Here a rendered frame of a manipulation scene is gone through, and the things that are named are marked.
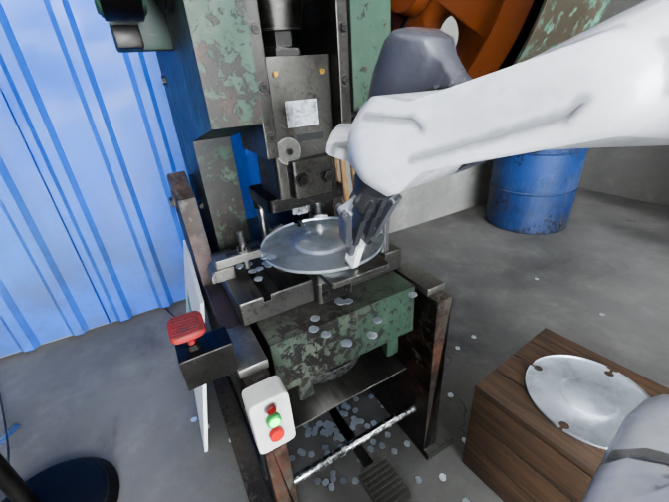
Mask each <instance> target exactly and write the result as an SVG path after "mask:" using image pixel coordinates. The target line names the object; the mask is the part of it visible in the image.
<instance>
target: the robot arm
mask: <svg viewBox="0 0 669 502"><path fill-rule="evenodd" d="M650 145H669V0H645V1H643V2H641V3H639V4H637V5H635V6H633V7H631V8H629V9H627V10H625V11H623V12H621V13H619V14H617V15H615V16H613V17H611V18H609V19H607V20H606V21H604V22H602V23H600V24H598V25H596V26H594V27H592V28H590V29H588V30H586V31H584V32H582V33H580V34H578V35H576V36H574V37H572V38H570V39H568V40H566V41H564V42H562V43H560V44H558V45H556V46H554V47H552V48H550V49H548V50H546V51H544V52H542V53H540V54H538V55H536V56H534V57H532V58H530V59H528V60H526V61H523V62H520V63H519V64H516V65H513V66H511V67H508V68H505V69H502V70H499V71H496V72H494V73H491V74H488V75H485V76H482V77H479V78H476V79H474V80H473V79H472V78H471V77H470V76H469V74H468V73H467V71H466V70H465V68H464V66H463V64H462V62H461V60H460V58H459V57H458V55H457V51H456V46H455V42H454V37H452V36H450V35H449V34H447V33H445V32H443V31H441V30H440V29H433V28H424V27H406V28H400V29H397V30H394V31H392V33H391V34H390V35H389V36H388V37H387V38H386V39H385V41H384V43H383V46H382V48H381V51H380V54H379V57H378V60H377V62H376V65H375V68H374V71H373V75H372V79H371V84H370V88H369V93H368V100H367V102H365V103H364V104H363V105H362V106H361V107H360V109H359V111H358V113H357V115H356V117H355V119H354V121H353V123H352V124H338V125H337V126H336V127H335V128H334V129H333V130H332V131H331V134H330V136H329V139H328V141H327V144H326V153H327V155H330V156H333V157H336V158H338V159H341V160H344V161H347V162H349V164H350V165H351V167H352V168H353V170H354V171H355V173H354V177H353V186H354V189H353V191H352V193H351V194H350V196H349V201H348V202H346V203H345V204H344V205H342V204H341V203H338V204H337V205H336V206H335V209H336V210H337V212H338V219H339V237H340V239H341V240H342V242H343V243H344V244H345V246H346V249H345V251H346V256H345V260H346V262H347V263H348V264H349V266H350V267H351V268H352V269H354V268H356V267H358V265H359V262H360V259H361V256H362V253H363V251H364V250H365V248H366V245H368V246H369V245H371V244H372V243H373V242H372V241H371V238H372V237H374V238H376V237H378V235H379V234H380V232H381V230H382V229H383V227H384V225H385V224H386V222H387V220H388V219H389V217H390V215H391V214H392V212H393V210H394V209H395V207H396V206H397V205H398V204H399V202H400V201H401V200H402V199H403V197H402V196H401V195H400V194H399V193H400V192H402V191H404V190H407V189H409V188H411V187H414V186H418V185H421V184H424V183H427V182H431V181H434V180H437V179H440V178H444V177H447V176H450V175H453V174H455V173H457V172H460V171H463V170H466V169H469V168H471V167H474V166H477V165H480V164H483V163H485V162H486V161H487V160H488V159H494V158H500V157H505V156H511V155H517V154H522V153H528V152H534V151H540V150H553V149H572V148H591V147H620V146H650ZM352 209H353V212H354V214H352ZM352 216H353V217H352ZM351 217H352V219H351ZM374 228H376V229H374ZM581 502H669V394H661V395H657V396H654V397H650V398H647V399H644V400H643V401H642V402H641V403H640V404H639V405H638V406H636V407H635V408H634V409H633V410H632V411H631V412H630V413H629V414H628V415H626V416H625V418H624V420H623V422H622V423H621V425H620V427H619V428H618V430H617V432H616V434H615V435H614V437H613V439H612V441H611V442H610V444H609V446H608V448H607V449H606V451H605V453H604V455H603V457H602V459H601V461H600V463H599V465H598V467H597V469H596V472H595V474H594V476H593V478H592V480H591V482H590V484H589V486H588V488H587V490H586V492H585V494H584V496H583V498H582V500H581Z"/></svg>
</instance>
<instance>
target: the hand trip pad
mask: <svg viewBox="0 0 669 502"><path fill-rule="evenodd" d="M167 331H168V335H169V339H170V341H171V343H172V344H174V345H180V344H183V343H187V345H188V346H192V345H194V344H195V343H196V339H197V338H199V337H201V336H203V335H204V334H205V333H206V326H205V323H204V320H203V317H202V314H201V313H200V312H199V311H191V312H188V313H185V314H182V315H179V316H176V317H173V318H171V319H170V320H169V321H168V322H167Z"/></svg>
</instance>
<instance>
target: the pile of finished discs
mask: <svg viewBox="0 0 669 502"><path fill-rule="evenodd" d="M533 365H535V366H540V367H541V368H542V369H543V370H542V371H537V370H535V368H534V366H532V365H529V367H528V369H527V371H526V375H525V385H526V389H527V392H528V394H529V397H530V398H531V400H532V402H533V403H534V405H535V406H536V408H537V409H538V410H539V411H540V412H541V413H542V414H543V415H544V416H545V417H546V418H547V419H548V420H549V421H550V422H551V423H553V424H554V425H555V426H556V427H560V425H559V424H558V423H559V422H560V421H564V422H566V423H567V424H568V425H569V429H563V430H562V431H564V432H565V433H567V434H569V435H570V436H572V437H574V438H576V439H578V440H580V441H582V442H584V443H587V444H589V445H592V446H594V447H597V448H601V449H604V450H606V449H607V448H608V446H609V444H610V442H611V441H612V439H613V437H614V435H615V434H616V432H617V430H618V428H619V427H620V425H621V423H622V422H623V420H624V418H625V416H626V415H628V414H629V413H630V412H631V411H632V410H633V409H634V408H635V407H636V406H638V405H639V404H640V403H641V402H642V401H643V400H644V399H647V398H650V396H649V395H648V394H647V393H646V392H645V391H644V390H643V389H642V388H641V387H640V386H638V385H637V384H636V383H635V382H633V381H632V380H631V379H629V378H628V377H626V376H624V375H623V374H621V373H616V372H613V374H614V376H607V375H606V374H605V373H604V371H608V372H609V371H610V369H608V368H607V367H606V366H605V365H603V364H600V363H598V362H595V361H592V360H589V359H585V358H581V357H576V356H569V355H550V356H545V357H542V358H539V359H537V360H535V362H534V363H533Z"/></svg>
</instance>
